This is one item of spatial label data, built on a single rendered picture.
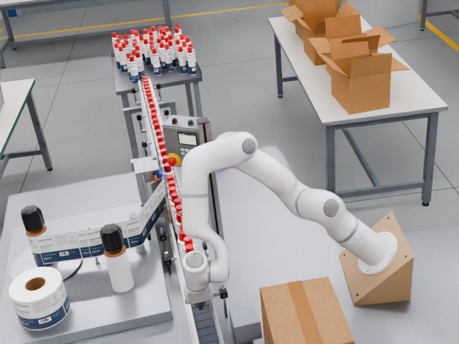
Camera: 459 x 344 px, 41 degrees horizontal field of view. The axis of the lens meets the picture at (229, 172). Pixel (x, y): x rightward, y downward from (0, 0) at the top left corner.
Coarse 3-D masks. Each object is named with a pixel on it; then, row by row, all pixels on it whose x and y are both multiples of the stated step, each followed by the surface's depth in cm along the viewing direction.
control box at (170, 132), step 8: (168, 120) 243; (184, 120) 241; (168, 128) 239; (176, 128) 237; (184, 128) 236; (192, 128) 235; (168, 136) 241; (176, 136) 239; (168, 144) 243; (176, 144) 241; (200, 144) 237; (168, 152) 245; (176, 152) 243; (176, 160) 246
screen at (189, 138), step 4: (180, 132) 237; (184, 132) 236; (188, 132) 236; (180, 136) 238; (184, 136) 237; (188, 136) 236; (192, 136) 236; (196, 136) 235; (180, 140) 239; (184, 140) 238; (188, 140) 237; (192, 140) 237; (196, 140) 236; (184, 144) 239; (188, 144) 239; (192, 144) 238; (196, 144) 237
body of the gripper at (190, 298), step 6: (210, 288) 217; (186, 294) 216; (192, 294) 216; (198, 294) 217; (204, 294) 218; (210, 294) 220; (186, 300) 219; (192, 300) 220; (198, 300) 221; (204, 300) 222
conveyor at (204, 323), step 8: (160, 168) 330; (168, 216) 290; (176, 240) 273; (192, 304) 237; (208, 304) 237; (192, 312) 234; (200, 312) 233; (208, 312) 233; (200, 320) 230; (208, 320) 229; (200, 328) 226; (208, 328) 226; (200, 336) 223; (208, 336) 222; (216, 336) 222
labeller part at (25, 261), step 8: (24, 256) 272; (32, 256) 272; (16, 264) 268; (24, 264) 267; (32, 264) 267; (56, 264) 265; (64, 264) 265; (72, 264) 264; (16, 272) 263; (64, 272) 260; (72, 272) 260
